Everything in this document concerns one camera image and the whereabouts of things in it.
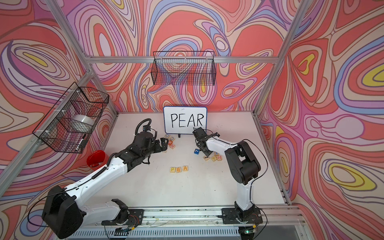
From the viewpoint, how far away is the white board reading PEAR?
983mm

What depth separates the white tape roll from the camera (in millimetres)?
706

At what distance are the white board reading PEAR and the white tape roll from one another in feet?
1.38
